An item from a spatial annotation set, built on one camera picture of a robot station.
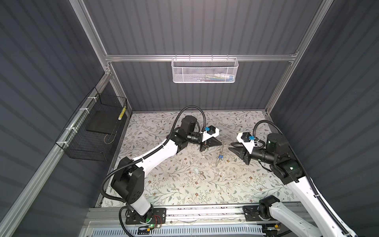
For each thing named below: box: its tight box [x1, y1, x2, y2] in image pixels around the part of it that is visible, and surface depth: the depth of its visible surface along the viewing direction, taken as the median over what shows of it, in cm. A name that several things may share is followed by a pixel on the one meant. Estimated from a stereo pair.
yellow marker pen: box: [117, 106, 127, 120], surface depth 83 cm
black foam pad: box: [85, 110, 120, 135], surface depth 78 cm
